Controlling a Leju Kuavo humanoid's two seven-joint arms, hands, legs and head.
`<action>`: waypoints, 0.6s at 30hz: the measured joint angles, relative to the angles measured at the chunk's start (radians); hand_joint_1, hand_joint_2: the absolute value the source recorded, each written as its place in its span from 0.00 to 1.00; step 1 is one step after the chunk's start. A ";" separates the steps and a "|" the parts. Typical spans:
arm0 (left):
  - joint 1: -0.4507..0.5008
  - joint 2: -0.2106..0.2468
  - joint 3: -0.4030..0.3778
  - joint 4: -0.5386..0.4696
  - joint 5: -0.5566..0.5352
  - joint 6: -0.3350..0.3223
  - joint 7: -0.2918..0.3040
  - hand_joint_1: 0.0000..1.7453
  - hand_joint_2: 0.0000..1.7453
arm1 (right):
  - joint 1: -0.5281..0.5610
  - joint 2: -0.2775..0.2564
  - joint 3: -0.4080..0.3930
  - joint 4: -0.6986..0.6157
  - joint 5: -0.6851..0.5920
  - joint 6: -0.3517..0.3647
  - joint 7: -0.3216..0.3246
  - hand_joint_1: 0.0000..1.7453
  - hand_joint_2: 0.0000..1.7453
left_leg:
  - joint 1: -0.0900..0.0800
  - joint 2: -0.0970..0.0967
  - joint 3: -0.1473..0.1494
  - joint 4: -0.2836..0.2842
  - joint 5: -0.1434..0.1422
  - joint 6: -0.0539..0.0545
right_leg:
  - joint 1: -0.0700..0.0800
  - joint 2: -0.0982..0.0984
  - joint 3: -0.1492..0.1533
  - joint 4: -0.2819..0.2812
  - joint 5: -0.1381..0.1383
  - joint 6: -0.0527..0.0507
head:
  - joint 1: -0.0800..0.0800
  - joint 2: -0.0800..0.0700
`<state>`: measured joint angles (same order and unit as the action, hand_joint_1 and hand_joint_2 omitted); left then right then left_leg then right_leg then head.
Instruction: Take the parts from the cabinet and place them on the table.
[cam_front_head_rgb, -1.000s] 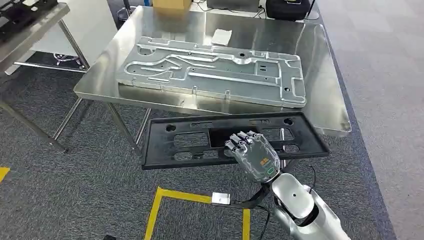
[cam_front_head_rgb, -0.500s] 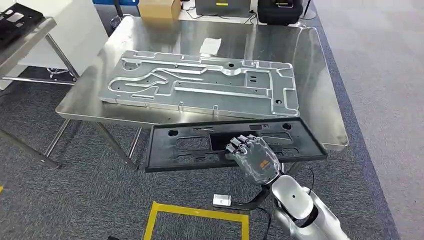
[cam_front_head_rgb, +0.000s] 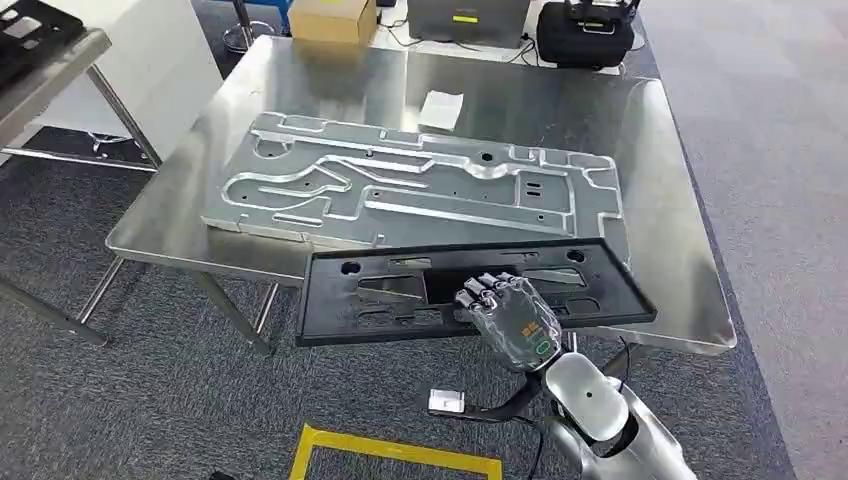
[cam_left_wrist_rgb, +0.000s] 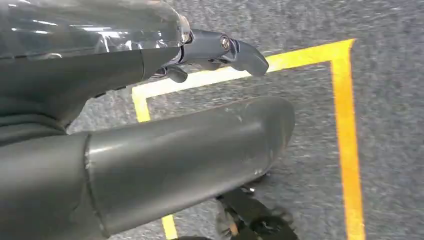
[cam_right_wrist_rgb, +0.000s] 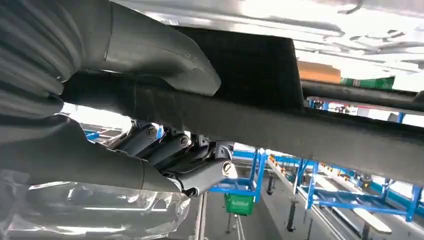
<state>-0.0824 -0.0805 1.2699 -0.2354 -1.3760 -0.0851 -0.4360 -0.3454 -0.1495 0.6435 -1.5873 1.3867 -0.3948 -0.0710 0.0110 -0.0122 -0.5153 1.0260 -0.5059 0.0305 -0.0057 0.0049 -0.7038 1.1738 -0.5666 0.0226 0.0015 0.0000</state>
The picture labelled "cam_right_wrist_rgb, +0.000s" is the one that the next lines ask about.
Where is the silver metal pole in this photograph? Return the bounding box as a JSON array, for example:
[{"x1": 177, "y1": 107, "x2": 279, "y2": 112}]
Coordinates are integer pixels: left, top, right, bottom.
[{"x1": 194, "y1": 192, "x2": 209, "y2": 240}]

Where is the clear plastic wrap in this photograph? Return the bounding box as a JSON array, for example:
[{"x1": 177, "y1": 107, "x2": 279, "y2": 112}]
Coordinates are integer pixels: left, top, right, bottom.
[{"x1": 0, "y1": 168, "x2": 192, "y2": 240}]

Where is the black stanchion post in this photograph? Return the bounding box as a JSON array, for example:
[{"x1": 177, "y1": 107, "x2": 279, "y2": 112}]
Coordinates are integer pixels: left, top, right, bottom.
[
  {"x1": 265, "y1": 172, "x2": 275, "y2": 196},
  {"x1": 286, "y1": 198, "x2": 298, "y2": 233}
]

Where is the blue metal shelf rack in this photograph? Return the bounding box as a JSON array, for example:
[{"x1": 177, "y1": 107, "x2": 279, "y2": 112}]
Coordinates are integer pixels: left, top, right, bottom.
[
  {"x1": 268, "y1": 153, "x2": 424, "y2": 234},
  {"x1": 208, "y1": 149, "x2": 269, "y2": 204}
]

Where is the green board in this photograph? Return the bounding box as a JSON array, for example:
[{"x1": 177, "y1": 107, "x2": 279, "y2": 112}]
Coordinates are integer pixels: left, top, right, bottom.
[{"x1": 341, "y1": 76, "x2": 396, "y2": 90}]

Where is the orange board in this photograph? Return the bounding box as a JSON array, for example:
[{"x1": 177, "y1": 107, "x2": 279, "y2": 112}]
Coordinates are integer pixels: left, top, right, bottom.
[{"x1": 297, "y1": 60, "x2": 342, "y2": 85}]

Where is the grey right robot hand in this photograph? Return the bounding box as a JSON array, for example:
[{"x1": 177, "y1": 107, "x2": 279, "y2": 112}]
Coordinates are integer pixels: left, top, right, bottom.
[{"x1": 0, "y1": 0, "x2": 239, "y2": 200}]

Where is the green plastic crate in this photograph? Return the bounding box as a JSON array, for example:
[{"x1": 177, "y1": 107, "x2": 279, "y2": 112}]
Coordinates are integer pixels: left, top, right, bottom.
[{"x1": 224, "y1": 193, "x2": 256, "y2": 217}]

